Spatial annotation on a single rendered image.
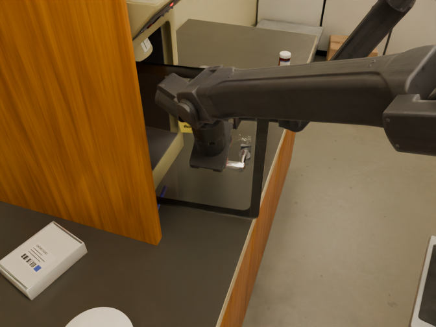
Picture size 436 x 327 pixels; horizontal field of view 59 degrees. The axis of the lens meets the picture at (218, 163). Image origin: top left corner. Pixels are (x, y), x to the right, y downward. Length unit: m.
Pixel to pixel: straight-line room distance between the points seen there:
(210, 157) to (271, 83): 0.31
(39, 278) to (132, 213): 0.25
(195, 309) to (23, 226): 0.52
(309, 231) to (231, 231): 1.30
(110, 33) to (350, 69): 0.41
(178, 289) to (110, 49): 0.54
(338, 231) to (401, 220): 0.40
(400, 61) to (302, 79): 0.10
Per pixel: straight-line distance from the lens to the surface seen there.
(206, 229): 1.03
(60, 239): 1.03
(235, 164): 0.80
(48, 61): 0.78
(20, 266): 1.02
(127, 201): 0.92
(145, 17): 0.73
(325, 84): 0.38
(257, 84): 0.46
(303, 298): 2.04
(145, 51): 0.97
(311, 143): 2.88
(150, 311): 0.91
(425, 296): 0.90
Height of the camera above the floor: 1.74
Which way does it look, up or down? 41 degrees down
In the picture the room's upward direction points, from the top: straight up
